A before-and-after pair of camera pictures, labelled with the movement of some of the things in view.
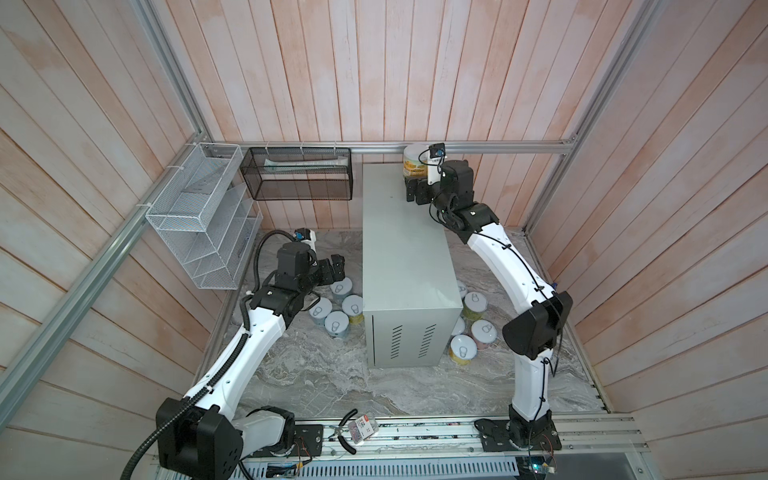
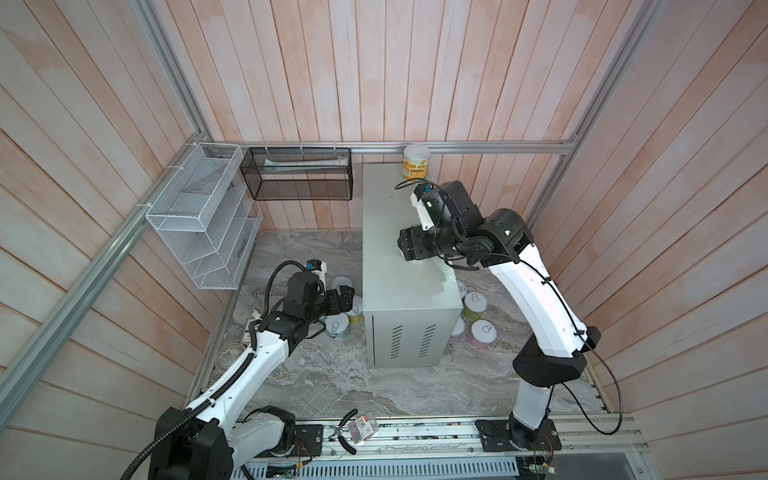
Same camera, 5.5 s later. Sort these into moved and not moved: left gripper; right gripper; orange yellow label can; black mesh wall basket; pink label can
Moved: left gripper; right gripper
Not moved: orange yellow label can; black mesh wall basket; pink label can
